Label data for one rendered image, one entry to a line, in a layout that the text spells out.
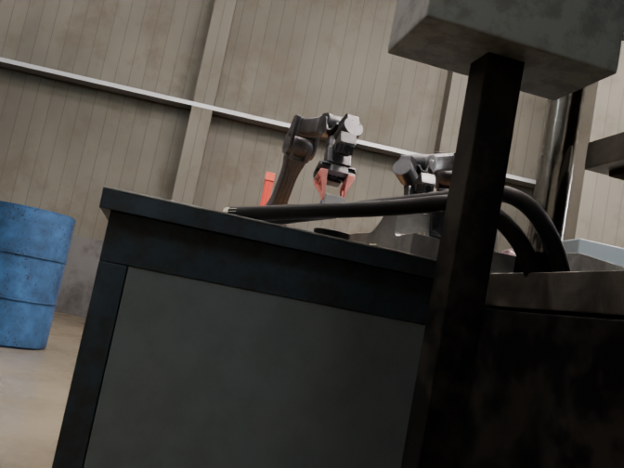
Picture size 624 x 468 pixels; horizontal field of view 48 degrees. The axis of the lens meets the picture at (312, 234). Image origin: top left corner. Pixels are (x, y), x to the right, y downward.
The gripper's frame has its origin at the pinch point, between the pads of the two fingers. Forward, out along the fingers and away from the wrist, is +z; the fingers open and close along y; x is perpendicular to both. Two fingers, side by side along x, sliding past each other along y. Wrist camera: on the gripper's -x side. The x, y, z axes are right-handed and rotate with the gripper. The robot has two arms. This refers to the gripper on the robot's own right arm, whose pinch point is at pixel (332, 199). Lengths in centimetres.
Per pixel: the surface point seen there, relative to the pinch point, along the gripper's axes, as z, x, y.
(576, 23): 25, -87, 8
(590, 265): 18, -23, 58
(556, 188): 30, -59, 23
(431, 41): 27, -78, -10
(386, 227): 14.1, -12.8, 10.1
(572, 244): -124, 154, 197
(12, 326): -92, 362, -125
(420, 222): 14.8, -18.9, 15.9
